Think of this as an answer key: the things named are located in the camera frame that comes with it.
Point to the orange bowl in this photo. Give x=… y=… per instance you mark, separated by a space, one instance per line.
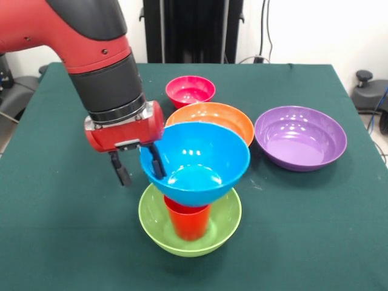
x=212 y=113

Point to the purple bowl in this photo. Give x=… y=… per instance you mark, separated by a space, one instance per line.
x=300 y=142

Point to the blue bowl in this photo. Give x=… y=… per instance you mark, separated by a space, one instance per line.
x=197 y=169

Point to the black chair base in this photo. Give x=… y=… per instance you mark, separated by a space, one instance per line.
x=21 y=88
x=371 y=94

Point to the dark green table cloth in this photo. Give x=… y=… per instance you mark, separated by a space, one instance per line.
x=75 y=212

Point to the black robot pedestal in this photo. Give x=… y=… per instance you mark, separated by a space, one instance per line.
x=188 y=30

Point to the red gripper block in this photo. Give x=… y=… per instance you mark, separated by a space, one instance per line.
x=127 y=135

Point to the small pink bowl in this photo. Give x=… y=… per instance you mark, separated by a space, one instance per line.
x=189 y=91

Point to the green bowl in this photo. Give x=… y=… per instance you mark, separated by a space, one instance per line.
x=151 y=224

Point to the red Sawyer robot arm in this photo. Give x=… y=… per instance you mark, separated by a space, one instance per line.
x=100 y=75

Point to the red cup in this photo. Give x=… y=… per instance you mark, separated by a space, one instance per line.
x=189 y=222

